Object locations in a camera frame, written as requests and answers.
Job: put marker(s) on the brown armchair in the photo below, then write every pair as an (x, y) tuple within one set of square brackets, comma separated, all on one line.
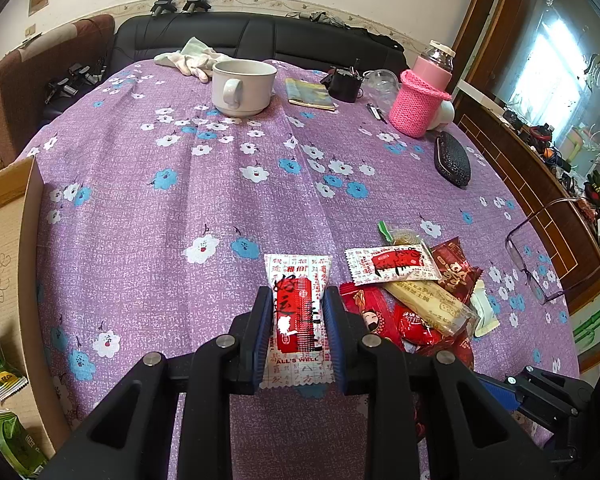
[(25, 90)]

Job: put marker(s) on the cardboard box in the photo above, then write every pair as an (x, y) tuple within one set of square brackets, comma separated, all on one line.
[(10, 240)]

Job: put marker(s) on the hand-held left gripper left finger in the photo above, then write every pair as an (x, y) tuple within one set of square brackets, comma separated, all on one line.
[(262, 340)]

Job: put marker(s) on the black leather sofa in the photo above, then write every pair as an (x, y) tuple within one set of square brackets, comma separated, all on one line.
[(280, 35)]

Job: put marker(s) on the small cream packet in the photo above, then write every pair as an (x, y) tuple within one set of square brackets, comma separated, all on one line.
[(485, 310)]

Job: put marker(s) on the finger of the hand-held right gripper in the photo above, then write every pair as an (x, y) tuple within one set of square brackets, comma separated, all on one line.
[(560, 385), (500, 392)]

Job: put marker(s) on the green bamboo print panel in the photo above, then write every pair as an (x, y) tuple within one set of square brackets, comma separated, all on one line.
[(595, 335)]

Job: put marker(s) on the rimless eyeglasses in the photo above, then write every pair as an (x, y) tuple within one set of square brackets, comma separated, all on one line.
[(528, 274)]

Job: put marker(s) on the white ceramic cup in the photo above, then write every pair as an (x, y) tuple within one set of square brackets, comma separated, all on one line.
[(250, 85)]

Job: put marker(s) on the etched glass panel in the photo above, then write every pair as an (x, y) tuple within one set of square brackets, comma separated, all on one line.
[(560, 60)]

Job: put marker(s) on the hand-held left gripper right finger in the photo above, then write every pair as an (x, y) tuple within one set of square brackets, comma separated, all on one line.
[(336, 345)]

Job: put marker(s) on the red figure-print snack packet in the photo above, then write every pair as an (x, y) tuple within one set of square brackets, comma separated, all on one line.
[(375, 315)]

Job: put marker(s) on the bottle in pink knitted sleeve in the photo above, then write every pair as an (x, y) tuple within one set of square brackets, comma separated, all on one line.
[(415, 105)]

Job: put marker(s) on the white round jar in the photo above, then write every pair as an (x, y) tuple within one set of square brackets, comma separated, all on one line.
[(445, 112)]

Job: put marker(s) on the white red snack packet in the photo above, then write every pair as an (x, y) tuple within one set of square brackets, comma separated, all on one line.
[(395, 265), (297, 280)]

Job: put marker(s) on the black clamp gadget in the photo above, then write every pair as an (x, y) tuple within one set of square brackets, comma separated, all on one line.
[(195, 2), (162, 5)]

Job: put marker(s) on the wall socket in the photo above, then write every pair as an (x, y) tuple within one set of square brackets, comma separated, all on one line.
[(30, 31)]

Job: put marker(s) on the wooden door frame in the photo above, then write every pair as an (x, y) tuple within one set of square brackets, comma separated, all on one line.
[(480, 20)]

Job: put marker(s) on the white cloth gloves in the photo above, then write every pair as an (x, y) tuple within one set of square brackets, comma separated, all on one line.
[(195, 57)]

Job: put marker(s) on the small red candy packet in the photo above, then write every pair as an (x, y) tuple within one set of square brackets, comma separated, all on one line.
[(415, 325)]

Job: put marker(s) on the clear glass cup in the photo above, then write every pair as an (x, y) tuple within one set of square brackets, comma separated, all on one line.
[(380, 85)]

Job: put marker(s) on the round pastry green-ended packet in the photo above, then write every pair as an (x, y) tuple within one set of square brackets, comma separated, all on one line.
[(405, 237)]

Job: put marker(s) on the clutter of small items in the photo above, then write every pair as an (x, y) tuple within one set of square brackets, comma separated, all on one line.
[(595, 190)]

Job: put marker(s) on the wooden sideboard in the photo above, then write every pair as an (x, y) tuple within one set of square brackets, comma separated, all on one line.
[(530, 170)]

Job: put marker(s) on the black glasses case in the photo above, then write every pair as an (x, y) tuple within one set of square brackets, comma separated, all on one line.
[(452, 160)]

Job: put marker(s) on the thin paper booklet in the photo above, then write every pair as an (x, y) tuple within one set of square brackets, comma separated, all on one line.
[(307, 92)]

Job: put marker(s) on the yellow biscuit bar packet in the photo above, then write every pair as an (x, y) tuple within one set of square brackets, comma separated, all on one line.
[(430, 305)]

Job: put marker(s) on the dark red snack packet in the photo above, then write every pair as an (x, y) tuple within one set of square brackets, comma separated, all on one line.
[(455, 270)]

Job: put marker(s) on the small black device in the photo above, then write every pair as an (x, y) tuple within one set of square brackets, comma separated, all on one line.
[(342, 85)]

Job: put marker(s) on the pile of black tools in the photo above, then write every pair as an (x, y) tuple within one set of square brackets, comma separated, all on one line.
[(72, 80)]

